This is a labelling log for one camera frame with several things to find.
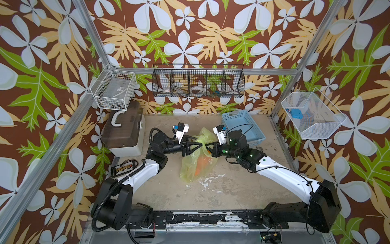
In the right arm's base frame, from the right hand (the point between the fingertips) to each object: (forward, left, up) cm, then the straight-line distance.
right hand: (203, 145), depth 75 cm
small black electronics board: (-36, -34, -25) cm, 55 cm away
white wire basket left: (+31, +51, +12) cm, 61 cm away
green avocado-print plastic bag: (-8, +8, -8) cm, 13 cm away
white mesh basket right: (+12, -61, +7) cm, 62 cm away
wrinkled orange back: (-4, +1, -11) cm, 12 cm away
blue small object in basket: (+20, -54, +3) cm, 58 cm away
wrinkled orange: (-3, -2, -11) cm, 12 cm away
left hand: (-1, +2, +5) cm, 5 cm away
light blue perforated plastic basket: (+38, -31, -21) cm, 53 cm away
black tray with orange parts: (-1, +47, -21) cm, 51 cm away
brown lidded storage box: (+16, +49, -9) cm, 52 cm away
